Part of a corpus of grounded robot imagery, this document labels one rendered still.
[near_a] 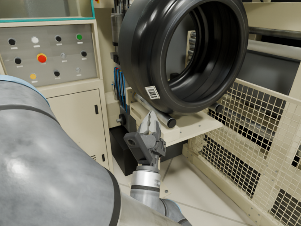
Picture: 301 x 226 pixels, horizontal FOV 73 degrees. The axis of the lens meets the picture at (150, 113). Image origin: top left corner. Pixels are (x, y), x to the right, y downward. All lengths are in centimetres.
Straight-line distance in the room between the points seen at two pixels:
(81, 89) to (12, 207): 124
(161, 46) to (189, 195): 132
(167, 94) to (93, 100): 77
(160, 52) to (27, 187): 60
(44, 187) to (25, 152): 3
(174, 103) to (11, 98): 64
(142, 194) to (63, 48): 102
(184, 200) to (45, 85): 130
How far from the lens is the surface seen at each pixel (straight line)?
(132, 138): 59
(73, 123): 149
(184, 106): 86
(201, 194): 180
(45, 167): 20
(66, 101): 142
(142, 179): 62
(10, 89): 30
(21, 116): 23
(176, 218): 71
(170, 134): 90
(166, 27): 71
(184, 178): 189
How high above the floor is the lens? 135
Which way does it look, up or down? 28 degrees down
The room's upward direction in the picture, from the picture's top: straight up
